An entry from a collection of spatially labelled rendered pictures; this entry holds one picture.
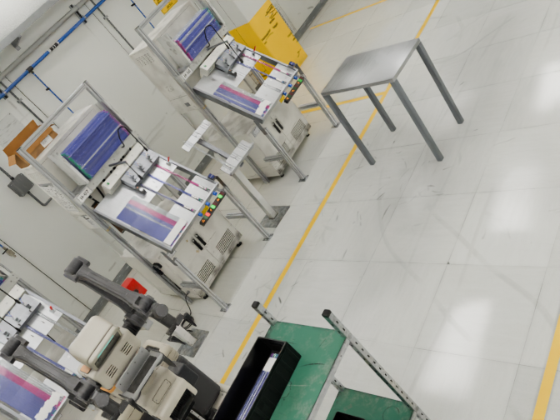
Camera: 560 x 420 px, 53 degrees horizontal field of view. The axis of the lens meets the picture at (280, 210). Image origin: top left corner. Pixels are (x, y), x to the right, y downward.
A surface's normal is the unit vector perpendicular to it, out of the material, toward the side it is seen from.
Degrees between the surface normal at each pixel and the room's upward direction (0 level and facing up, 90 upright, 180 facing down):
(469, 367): 0
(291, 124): 90
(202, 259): 90
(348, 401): 0
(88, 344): 42
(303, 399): 0
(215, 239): 90
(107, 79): 90
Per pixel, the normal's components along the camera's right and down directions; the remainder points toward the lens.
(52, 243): 0.69, -0.04
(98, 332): 0.04, -0.51
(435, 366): -0.57, -0.66
